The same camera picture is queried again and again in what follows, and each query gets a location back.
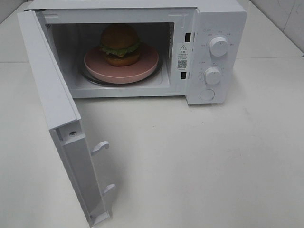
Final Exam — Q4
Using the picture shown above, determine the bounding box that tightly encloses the glass microwave turntable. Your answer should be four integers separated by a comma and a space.
77, 57, 164, 87

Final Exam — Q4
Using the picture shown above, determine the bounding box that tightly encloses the lower white timer knob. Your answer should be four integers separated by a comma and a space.
204, 67, 222, 85

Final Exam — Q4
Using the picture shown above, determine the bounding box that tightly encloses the pink round plate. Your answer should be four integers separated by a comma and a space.
84, 43, 160, 84

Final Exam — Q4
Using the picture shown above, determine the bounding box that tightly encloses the upper white power knob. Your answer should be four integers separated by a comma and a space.
208, 35, 229, 57

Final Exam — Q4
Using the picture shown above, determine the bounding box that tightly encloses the round white door button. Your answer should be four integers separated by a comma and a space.
200, 89, 215, 102

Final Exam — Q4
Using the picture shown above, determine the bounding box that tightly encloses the white microwave oven body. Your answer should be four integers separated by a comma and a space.
24, 0, 247, 105

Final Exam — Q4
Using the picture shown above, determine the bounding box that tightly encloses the white microwave door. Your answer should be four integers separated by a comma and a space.
18, 10, 115, 227

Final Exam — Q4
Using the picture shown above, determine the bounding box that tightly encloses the burger with lettuce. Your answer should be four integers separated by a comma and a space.
99, 23, 141, 67

